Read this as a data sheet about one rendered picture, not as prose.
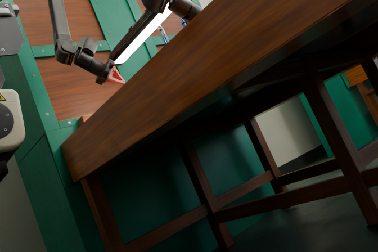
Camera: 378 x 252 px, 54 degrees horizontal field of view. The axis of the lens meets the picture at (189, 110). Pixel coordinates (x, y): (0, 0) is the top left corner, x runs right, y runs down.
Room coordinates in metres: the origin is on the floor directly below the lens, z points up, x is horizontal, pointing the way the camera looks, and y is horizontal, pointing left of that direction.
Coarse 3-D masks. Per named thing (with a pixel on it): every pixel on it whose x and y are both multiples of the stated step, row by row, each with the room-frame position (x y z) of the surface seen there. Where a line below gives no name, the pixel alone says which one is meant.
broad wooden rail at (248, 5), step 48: (240, 0) 0.77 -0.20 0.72; (288, 0) 0.70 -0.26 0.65; (336, 0) 0.64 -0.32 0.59; (192, 48) 0.91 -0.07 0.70; (240, 48) 0.81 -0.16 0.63; (288, 48) 0.79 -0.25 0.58; (144, 96) 1.11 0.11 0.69; (192, 96) 0.97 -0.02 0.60; (96, 144) 1.41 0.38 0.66; (144, 144) 1.35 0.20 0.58
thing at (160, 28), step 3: (180, 18) 1.56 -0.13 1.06; (183, 21) 1.56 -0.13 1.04; (186, 21) 1.56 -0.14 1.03; (183, 24) 1.56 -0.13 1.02; (186, 24) 1.56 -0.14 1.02; (132, 27) 1.55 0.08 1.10; (159, 27) 1.67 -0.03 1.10; (162, 27) 1.68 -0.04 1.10; (183, 27) 1.57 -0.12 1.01; (129, 30) 1.57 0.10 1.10; (159, 30) 1.68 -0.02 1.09; (162, 30) 1.67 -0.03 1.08; (162, 33) 1.67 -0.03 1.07; (165, 33) 1.68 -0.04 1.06; (162, 36) 1.68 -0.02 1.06; (165, 36) 1.67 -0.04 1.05; (165, 39) 1.67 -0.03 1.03; (168, 39) 1.68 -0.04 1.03; (165, 42) 1.67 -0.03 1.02
